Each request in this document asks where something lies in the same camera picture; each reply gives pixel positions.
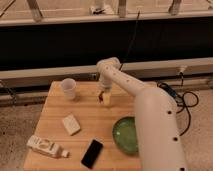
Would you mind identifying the black cable on floor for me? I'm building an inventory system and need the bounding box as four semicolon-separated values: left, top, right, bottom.
156;71;200;137

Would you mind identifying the red pepper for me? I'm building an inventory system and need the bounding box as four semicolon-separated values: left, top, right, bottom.
98;92;103;102

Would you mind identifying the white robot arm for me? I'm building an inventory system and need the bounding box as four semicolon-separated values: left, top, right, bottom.
97;57;189;171

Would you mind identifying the black hanging cable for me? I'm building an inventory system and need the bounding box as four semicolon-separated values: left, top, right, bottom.
118;9;141;72

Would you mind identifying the white plastic cup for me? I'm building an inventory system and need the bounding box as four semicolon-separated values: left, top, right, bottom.
60;78;76;100

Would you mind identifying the wooden table board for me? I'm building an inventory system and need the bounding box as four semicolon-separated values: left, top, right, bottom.
24;82;140;171

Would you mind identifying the black smartphone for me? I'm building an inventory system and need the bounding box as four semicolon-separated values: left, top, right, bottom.
81;140;103;169

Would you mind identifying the white plastic bottle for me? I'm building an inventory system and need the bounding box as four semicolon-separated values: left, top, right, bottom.
27;135;69;158

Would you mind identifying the green ceramic bowl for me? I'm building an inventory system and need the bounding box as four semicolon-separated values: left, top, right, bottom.
112;116;138;155

